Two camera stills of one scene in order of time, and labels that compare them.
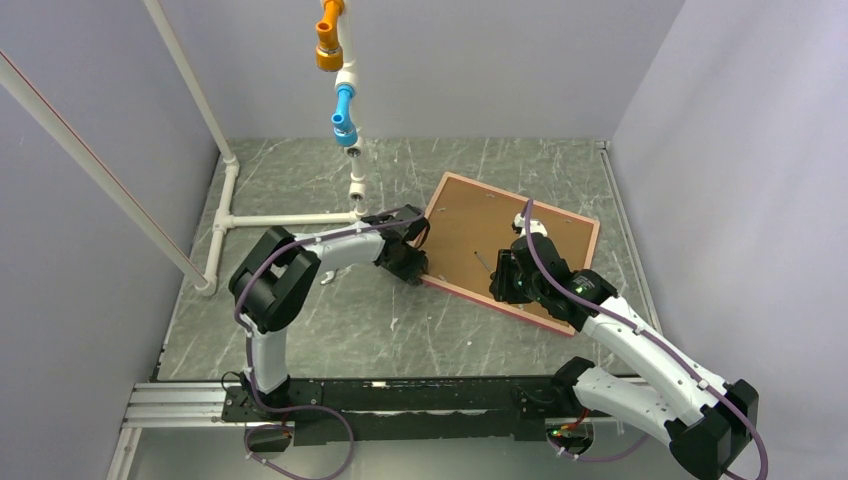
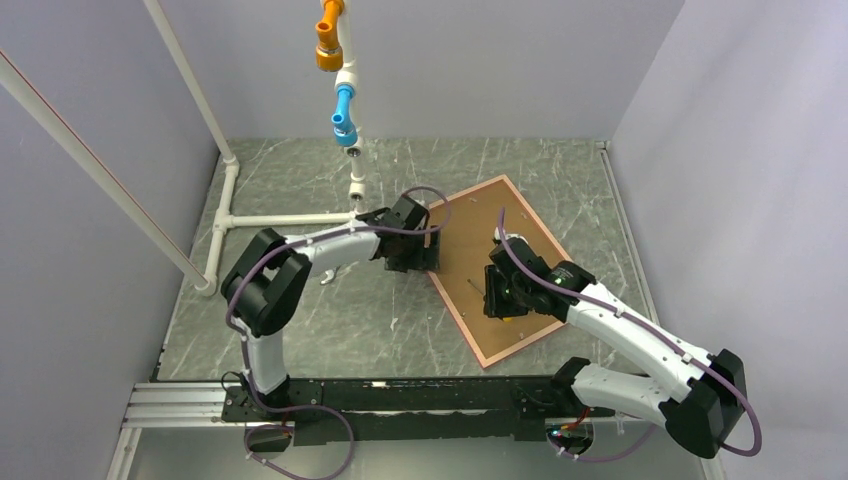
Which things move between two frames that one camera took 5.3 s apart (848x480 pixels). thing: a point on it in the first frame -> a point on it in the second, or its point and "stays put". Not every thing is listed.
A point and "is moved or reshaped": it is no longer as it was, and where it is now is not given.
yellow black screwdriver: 492,274 is moved or reshaped
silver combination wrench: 330,277 stays put
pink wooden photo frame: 470,221 is moved or reshaped
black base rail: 392,410 stays put
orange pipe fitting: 329,55 stays put
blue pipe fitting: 345,131 stays put
